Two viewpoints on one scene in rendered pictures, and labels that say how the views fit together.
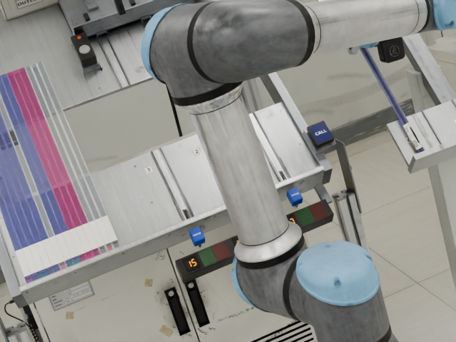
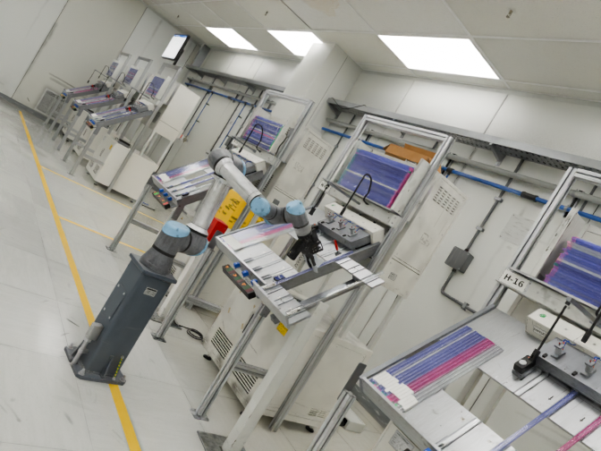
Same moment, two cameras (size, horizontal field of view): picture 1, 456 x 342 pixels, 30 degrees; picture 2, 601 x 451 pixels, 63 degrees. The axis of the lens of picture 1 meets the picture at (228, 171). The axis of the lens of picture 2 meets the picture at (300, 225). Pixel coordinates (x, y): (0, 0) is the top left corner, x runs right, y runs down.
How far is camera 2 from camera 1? 2.46 m
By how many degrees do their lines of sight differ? 66
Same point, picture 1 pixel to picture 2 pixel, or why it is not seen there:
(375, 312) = (161, 238)
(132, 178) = (260, 250)
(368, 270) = (171, 226)
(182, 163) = (267, 257)
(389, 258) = not seen: outside the picture
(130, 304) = (247, 306)
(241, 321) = (249, 352)
